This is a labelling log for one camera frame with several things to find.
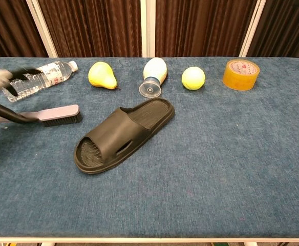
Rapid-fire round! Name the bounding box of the white brush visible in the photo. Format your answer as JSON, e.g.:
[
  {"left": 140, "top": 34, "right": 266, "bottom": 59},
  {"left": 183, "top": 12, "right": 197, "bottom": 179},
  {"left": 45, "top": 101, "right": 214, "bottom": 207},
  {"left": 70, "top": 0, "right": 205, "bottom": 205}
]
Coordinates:
[{"left": 0, "top": 104, "right": 83, "bottom": 128}]

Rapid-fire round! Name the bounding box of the brown pleated screen panel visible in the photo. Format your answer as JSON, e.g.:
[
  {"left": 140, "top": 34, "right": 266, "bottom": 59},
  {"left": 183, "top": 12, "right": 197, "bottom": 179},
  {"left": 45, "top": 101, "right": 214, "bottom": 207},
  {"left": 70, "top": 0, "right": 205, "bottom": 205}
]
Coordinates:
[
  {"left": 0, "top": 0, "right": 58, "bottom": 62},
  {"left": 239, "top": 0, "right": 299, "bottom": 61},
  {"left": 141, "top": 0, "right": 267, "bottom": 58},
  {"left": 26, "top": 0, "right": 148, "bottom": 58}
]

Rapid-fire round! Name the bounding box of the clear plastic water bottle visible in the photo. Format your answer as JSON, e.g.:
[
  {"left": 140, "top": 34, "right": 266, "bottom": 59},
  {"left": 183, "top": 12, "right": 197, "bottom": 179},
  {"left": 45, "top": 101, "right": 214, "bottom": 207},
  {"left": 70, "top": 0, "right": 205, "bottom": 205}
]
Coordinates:
[{"left": 2, "top": 60, "right": 78, "bottom": 103}]

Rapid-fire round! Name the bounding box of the yellow pear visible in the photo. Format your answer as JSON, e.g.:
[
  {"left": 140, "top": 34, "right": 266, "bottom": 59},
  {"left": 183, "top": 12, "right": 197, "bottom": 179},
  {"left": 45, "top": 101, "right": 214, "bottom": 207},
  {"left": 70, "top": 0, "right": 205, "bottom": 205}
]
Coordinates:
[{"left": 88, "top": 61, "right": 121, "bottom": 91}]

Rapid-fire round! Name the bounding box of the black rubber slipper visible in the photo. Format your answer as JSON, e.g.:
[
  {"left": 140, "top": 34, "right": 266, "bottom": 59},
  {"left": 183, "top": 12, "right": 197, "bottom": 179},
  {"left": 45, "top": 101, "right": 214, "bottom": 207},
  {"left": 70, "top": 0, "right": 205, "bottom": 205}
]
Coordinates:
[{"left": 73, "top": 98, "right": 176, "bottom": 175}]

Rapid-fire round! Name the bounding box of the white squeeze bottle clear cap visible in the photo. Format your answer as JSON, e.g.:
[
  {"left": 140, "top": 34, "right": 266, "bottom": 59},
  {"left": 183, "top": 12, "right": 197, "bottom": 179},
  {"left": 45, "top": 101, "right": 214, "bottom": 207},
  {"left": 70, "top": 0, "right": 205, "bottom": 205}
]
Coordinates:
[{"left": 139, "top": 57, "right": 168, "bottom": 98}]

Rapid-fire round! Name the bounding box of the yellow ball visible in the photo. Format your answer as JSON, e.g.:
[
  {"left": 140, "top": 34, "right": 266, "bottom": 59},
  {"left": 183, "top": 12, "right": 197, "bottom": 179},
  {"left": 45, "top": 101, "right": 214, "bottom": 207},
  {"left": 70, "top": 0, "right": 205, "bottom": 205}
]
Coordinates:
[{"left": 181, "top": 66, "right": 206, "bottom": 91}]

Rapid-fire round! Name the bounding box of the blue table mat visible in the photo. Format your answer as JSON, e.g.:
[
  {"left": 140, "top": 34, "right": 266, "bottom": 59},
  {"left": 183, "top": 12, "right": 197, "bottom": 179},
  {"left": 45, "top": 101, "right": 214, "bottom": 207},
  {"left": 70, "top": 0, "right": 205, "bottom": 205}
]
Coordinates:
[{"left": 0, "top": 56, "right": 299, "bottom": 238}]

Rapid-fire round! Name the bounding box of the brown packing tape roll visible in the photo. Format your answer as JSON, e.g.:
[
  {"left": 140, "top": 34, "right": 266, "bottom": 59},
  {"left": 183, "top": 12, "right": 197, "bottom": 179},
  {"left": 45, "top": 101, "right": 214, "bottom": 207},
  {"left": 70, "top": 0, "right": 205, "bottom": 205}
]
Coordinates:
[{"left": 222, "top": 59, "right": 261, "bottom": 91}]

